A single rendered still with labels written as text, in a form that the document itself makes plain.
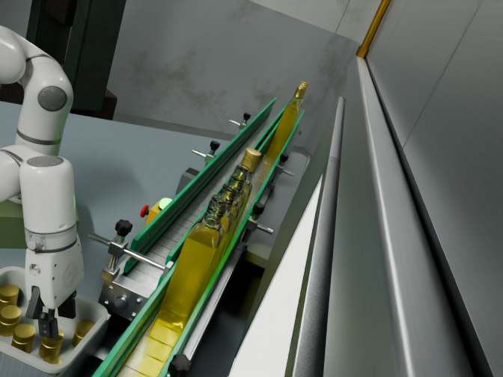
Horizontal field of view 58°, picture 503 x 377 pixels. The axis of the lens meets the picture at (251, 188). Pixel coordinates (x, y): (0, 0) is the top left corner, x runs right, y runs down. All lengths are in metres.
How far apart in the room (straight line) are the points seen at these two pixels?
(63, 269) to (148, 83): 3.65
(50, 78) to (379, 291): 0.95
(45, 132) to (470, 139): 0.97
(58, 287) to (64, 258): 0.05
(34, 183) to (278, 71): 4.23
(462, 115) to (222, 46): 4.26
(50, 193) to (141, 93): 3.69
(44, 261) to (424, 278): 0.65
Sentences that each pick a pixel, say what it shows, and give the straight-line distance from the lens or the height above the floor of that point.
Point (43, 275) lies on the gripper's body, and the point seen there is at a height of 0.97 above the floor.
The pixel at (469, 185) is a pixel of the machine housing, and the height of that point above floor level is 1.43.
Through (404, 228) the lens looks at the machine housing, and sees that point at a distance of 0.22.
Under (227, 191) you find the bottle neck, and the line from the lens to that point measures 0.79.
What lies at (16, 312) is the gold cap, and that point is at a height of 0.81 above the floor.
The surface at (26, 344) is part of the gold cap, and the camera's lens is 0.91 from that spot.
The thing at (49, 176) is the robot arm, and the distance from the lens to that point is 0.71.
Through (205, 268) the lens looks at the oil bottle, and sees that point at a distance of 0.78.
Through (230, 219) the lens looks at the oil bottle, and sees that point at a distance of 0.81.
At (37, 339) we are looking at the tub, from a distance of 0.96.
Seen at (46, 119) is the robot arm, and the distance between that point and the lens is 1.09.
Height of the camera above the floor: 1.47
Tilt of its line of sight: 23 degrees down
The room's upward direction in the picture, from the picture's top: 22 degrees clockwise
